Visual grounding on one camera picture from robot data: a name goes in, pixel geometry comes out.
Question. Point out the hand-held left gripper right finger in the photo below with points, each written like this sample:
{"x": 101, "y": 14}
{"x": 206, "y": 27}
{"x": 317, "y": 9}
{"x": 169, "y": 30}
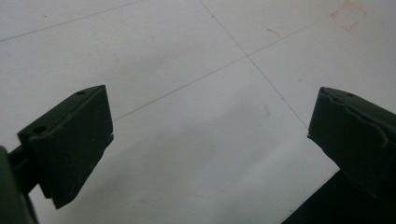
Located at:
{"x": 358, "y": 140}

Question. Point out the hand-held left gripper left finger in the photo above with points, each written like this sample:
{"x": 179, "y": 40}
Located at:
{"x": 71, "y": 143}

